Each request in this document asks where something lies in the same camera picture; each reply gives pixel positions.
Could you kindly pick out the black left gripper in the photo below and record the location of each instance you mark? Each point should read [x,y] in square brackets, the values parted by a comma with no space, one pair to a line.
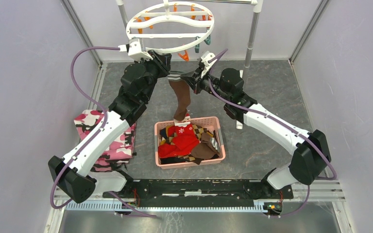
[162,62]

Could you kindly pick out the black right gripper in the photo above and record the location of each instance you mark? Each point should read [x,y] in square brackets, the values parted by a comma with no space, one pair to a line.
[194,81]

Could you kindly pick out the brown striped-cuff sock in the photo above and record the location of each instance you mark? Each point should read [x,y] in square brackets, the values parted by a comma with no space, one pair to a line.
[182,92]

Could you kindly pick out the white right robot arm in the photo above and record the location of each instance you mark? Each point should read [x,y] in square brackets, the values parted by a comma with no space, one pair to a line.
[309,150]

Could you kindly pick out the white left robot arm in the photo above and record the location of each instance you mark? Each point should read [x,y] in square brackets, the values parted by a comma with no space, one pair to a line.
[71,172]

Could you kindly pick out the orange front clip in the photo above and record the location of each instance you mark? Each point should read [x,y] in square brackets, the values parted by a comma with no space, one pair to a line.
[184,55]

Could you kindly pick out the teal front clip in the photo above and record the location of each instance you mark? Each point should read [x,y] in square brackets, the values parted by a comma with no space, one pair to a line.
[197,46]

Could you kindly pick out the white round clip hanger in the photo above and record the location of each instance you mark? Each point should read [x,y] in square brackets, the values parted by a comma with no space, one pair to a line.
[172,26]

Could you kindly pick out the pink plastic basket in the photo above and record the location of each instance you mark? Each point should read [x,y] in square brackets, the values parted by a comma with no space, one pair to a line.
[211,123]

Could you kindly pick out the argyle patterned sock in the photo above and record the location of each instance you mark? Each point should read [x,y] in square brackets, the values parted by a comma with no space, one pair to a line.
[188,158]

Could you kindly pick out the red santa sock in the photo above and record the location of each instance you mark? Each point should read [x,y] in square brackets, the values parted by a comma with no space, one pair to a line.
[178,139]

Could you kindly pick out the brown sock in basket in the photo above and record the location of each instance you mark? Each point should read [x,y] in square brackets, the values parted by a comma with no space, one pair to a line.
[207,149]

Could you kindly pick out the pink camouflage folded garment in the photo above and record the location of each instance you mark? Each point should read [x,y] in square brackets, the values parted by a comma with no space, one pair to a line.
[118,153]

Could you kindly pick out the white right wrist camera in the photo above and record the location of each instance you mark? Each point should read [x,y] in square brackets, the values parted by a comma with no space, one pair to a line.
[206,61]

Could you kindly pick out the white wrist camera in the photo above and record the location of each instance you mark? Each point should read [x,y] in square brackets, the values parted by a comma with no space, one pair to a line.
[206,61]
[136,50]

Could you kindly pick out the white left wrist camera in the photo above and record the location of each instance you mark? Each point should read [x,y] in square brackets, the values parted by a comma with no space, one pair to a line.
[136,50]

